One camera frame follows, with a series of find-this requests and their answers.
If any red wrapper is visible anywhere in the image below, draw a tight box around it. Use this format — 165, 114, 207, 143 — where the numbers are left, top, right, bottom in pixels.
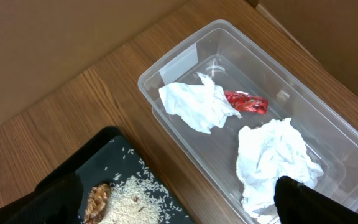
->
224, 90, 269, 115

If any white napkin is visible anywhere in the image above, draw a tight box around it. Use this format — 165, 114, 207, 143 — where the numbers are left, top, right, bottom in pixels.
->
236, 118, 324, 223

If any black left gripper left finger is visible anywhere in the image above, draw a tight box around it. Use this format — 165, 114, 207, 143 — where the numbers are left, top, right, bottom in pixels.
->
0, 173, 83, 224

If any brown food chunk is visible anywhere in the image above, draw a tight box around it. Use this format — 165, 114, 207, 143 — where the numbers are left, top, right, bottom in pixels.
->
84, 183, 111, 224

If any small white tissue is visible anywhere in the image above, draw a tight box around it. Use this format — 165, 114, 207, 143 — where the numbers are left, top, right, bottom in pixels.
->
158, 72, 242, 134

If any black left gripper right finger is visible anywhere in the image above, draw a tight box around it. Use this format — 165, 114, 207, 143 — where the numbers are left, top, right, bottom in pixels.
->
274, 176, 358, 224

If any black tray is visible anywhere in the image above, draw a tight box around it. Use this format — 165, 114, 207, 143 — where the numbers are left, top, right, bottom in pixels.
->
36, 126, 194, 224

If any pile of rice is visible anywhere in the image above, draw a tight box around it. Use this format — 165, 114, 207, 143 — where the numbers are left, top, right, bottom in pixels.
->
101, 147, 193, 224

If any clear plastic bin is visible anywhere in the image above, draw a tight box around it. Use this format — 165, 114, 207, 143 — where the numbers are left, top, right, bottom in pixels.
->
138, 20, 358, 223

